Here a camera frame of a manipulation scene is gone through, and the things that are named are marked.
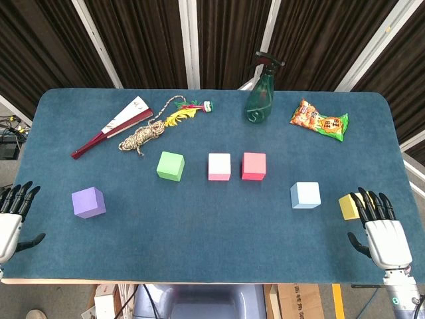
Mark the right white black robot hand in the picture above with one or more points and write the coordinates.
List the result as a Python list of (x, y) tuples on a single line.
[(388, 242)]

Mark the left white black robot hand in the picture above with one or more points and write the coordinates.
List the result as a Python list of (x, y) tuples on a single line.
[(10, 236)]

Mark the light blue foam cube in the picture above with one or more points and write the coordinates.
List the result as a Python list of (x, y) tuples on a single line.
[(307, 194)]

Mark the red foam cube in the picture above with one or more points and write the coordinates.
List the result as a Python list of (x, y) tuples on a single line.
[(253, 164)]

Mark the green foam cube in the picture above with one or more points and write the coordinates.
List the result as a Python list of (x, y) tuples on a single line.
[(170, 166)]

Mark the pink foam cube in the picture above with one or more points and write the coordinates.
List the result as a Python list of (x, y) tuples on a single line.
[(219, 164)]

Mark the yellow foam cube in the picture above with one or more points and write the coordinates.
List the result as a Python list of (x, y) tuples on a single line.
[(348, 207)]

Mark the grey shoe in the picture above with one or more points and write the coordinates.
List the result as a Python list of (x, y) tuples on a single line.
[(36, 314)]

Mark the purple foam cube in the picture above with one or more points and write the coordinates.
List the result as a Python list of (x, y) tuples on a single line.
[(88, 202)]

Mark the brown cardboard box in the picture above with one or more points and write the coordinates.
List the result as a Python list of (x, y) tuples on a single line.
[(300, 302)]

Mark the white cardboard box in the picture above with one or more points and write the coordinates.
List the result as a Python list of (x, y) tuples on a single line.
[(104, 304)]

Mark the orange green snack bag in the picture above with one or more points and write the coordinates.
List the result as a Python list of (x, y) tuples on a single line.
[(318, 121)]

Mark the red and white folding fan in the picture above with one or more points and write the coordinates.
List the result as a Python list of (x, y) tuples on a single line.
[(127, 116)]

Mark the blue felt table cover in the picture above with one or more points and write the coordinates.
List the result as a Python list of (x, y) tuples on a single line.
[(199, 232)]

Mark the green plastic spray bottle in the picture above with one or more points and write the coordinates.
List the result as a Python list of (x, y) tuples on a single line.
[(260, 99)]

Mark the grey-blue robot torso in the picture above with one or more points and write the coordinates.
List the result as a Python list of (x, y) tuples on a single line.
[(206, 302)]

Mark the yellow feather shuttlecock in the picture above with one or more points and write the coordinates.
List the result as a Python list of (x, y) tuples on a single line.
[(179, 116)]

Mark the dark brown curtain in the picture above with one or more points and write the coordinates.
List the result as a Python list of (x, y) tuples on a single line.
[(146, 40)]

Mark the white partition frame post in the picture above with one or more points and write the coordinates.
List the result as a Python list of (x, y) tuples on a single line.
[(378, 36), (95, 36), (188, 40), (271, 23)]

